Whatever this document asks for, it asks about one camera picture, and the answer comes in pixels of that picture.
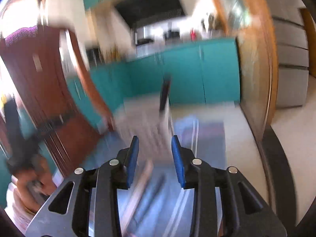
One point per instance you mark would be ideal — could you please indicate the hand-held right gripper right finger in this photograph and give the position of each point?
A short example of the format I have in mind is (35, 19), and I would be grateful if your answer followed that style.
(177, 163)

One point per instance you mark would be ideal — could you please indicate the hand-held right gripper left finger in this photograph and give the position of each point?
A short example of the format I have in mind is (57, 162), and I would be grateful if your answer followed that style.
(130, 163)

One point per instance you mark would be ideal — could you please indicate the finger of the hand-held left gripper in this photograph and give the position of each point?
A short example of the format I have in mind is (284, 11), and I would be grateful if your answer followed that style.
(56, 122)

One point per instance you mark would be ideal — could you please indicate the pile of chopsticks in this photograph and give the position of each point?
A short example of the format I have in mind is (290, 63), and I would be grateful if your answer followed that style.
(155, 187)

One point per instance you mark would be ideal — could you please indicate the white plastic utensil holder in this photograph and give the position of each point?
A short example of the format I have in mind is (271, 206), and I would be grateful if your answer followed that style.
(145, 126)

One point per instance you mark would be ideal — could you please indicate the dark brown chopstick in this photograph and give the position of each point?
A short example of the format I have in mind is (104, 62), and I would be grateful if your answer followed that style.
(165, 93)

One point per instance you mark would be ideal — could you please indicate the person's left hand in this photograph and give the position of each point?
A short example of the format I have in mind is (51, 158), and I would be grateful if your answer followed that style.
(27, 187)

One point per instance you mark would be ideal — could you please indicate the carved dark wooden chair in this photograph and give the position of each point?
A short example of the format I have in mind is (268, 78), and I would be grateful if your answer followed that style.
(44, 91)

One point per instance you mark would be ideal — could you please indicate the blue plaid cloth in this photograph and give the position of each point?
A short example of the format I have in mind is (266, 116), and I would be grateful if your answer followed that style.
(205, 140)

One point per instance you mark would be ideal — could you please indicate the teal lower kitchen cabinets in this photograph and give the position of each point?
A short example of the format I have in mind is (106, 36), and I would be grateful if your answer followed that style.
(197, 79)

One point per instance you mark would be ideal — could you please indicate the wooden framed glass door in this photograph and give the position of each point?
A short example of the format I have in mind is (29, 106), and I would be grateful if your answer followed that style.
(254, 66)

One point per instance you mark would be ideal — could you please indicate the black cooking pot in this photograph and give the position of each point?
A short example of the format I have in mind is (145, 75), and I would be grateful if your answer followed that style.
(172, 35)

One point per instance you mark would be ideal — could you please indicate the red canister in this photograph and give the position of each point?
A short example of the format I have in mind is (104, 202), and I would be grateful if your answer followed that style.
(193, 34)

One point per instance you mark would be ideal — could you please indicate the black range hood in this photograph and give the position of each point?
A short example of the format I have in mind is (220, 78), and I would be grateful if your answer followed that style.
(148, 5)

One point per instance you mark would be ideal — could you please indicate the silver refrigerator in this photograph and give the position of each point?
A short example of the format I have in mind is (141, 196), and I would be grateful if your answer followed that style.
(291, 54)

